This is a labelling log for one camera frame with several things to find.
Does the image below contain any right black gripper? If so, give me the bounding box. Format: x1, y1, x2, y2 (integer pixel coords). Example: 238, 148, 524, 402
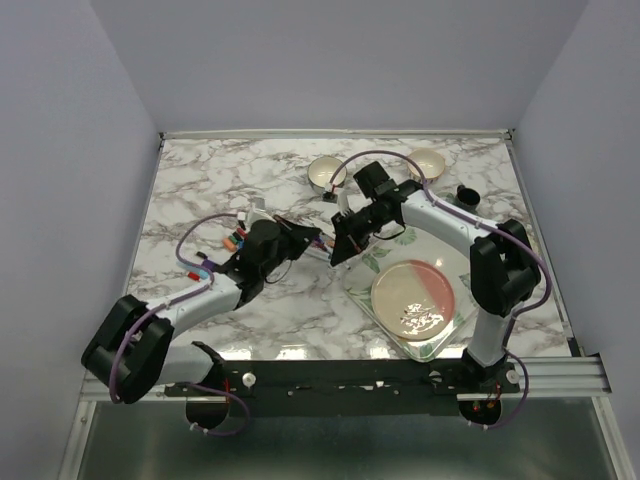
332, 204, 392, 265

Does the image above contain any blue capped white marker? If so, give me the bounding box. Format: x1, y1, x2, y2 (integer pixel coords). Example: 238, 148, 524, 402
305, 248, 330, 262

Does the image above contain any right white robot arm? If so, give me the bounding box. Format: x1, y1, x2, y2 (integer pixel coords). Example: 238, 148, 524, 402
323, 162, 551, 392

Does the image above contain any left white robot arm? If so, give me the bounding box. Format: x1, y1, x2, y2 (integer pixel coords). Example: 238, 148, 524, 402
81, 216, 322, 404

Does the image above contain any dark rimmed ceramic bowl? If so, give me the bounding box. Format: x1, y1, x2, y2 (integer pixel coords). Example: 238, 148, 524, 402
307, 156, 342, 195

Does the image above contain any floral rectangular tray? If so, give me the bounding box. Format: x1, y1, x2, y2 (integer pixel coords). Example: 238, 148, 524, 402
343, 227, 479, 362

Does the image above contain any pink and cream plate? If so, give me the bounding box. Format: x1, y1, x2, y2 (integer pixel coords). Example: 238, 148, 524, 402
371, 260, 455, 341

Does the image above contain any striped cream bowl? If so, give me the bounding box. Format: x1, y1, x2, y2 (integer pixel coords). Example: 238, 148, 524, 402
408, 148, 446, 183

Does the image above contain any small black cup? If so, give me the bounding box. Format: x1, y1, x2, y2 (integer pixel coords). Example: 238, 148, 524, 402
454, 185, 481, 211

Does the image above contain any black mounting base bar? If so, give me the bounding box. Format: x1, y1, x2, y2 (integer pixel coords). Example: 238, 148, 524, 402
164, 357, 521, 419

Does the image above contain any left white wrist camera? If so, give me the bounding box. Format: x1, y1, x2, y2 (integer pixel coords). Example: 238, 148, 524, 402
236, 198, 273, 231

